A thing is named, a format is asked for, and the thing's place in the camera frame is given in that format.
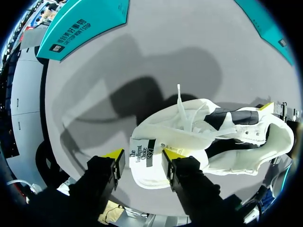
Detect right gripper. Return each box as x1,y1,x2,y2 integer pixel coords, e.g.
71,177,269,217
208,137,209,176
258,101,303,164

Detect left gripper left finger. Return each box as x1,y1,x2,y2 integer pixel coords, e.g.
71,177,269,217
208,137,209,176
56,148,126,213

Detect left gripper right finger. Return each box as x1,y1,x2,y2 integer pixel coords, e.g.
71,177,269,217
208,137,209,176
161,149,240,227

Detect white and black shoe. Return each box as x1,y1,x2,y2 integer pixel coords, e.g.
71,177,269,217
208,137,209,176
129,83,295,190

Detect teal box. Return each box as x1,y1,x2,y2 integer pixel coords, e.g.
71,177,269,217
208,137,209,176
234,0,294,66
36,0,131,63

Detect white cable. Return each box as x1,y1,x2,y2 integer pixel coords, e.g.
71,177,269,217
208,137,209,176
6,179,36,195

